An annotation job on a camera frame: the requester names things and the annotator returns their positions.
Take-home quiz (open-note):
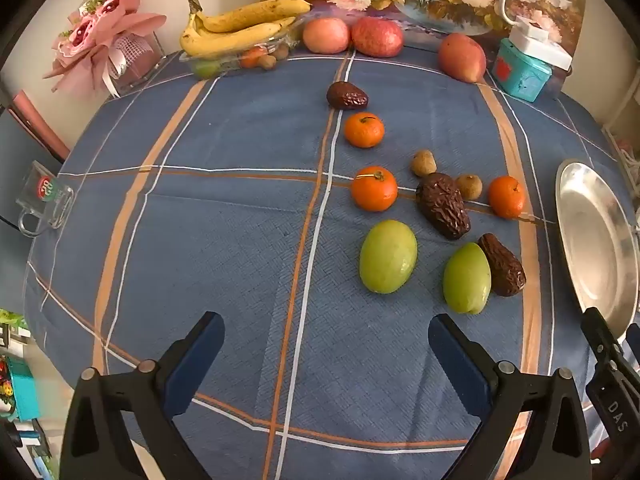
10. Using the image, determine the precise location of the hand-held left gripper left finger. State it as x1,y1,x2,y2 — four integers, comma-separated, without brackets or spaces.
59,311,226,480

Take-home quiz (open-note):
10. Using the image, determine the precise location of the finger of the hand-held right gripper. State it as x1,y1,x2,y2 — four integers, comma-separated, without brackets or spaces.
581,306,640,443

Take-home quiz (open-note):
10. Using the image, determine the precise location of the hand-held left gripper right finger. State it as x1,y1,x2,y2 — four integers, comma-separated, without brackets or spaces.
428,313,593,480

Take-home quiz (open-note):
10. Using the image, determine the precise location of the green jujube fruit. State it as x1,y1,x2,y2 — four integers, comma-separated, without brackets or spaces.
359,219,418,295
442,242,492,316

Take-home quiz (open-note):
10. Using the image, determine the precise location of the dark red date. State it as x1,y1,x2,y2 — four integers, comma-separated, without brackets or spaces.
326,81,370,111
415,172,472,241
477,233,527,297

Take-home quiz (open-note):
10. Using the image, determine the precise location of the round metal plate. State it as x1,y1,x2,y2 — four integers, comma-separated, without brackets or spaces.
555,158,640,339

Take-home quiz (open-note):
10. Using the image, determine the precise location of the orange tangerine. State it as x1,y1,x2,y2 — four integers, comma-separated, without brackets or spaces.
487,175,527,220
351,166,399,212
344,112,386,149

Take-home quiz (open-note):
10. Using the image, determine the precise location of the blue plaid tablecloth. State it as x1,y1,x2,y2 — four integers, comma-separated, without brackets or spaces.
22,42,640,480

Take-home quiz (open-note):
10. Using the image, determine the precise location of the teal toy carton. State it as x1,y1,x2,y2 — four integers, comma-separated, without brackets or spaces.
0,355,43,423

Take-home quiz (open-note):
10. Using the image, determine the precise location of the clear glass mug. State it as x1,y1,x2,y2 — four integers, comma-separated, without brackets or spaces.
15,160,76,237

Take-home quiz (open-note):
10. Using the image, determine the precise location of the white storage rack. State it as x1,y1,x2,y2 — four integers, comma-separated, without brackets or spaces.
602,125,640,188

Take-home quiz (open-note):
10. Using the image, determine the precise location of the teal box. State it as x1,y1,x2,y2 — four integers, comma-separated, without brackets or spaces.
490,38,553,102

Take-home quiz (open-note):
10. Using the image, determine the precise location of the clear plastic tray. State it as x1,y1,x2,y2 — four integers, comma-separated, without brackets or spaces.
179,17,306,81

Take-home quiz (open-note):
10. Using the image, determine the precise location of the red apple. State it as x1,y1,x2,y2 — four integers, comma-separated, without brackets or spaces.
438,32,487,84
302,17,351,54
351,16,404,58

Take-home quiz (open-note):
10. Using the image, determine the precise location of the white charger device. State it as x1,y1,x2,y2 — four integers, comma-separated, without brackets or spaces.
509,14,573,73

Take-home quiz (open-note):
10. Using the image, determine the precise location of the pink flower bouquet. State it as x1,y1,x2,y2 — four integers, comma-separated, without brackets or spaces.
42,0,168,98

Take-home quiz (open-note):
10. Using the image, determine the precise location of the banana bunch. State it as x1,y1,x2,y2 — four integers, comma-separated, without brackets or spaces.
179,0,313,59

